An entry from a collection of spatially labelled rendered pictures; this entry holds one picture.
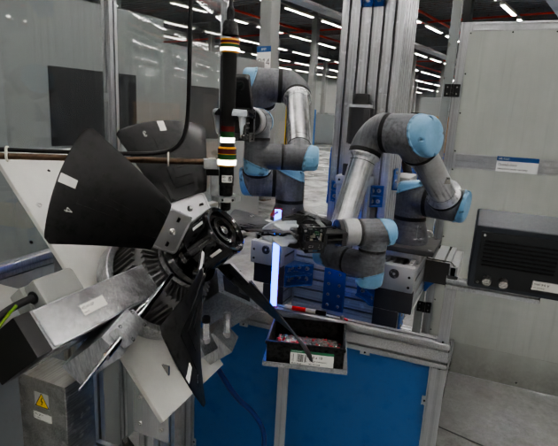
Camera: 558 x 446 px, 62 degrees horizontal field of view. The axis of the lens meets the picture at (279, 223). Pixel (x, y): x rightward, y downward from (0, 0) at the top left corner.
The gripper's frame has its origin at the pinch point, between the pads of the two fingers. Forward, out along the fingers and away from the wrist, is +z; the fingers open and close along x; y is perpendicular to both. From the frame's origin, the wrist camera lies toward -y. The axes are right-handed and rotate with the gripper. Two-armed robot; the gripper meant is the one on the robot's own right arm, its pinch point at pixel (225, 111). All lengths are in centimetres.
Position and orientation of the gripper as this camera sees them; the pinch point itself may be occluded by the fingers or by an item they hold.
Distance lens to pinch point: 110.3
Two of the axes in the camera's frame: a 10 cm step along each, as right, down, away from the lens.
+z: -2.1, 2.0, -9.6
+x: -9.8, -0.9, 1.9
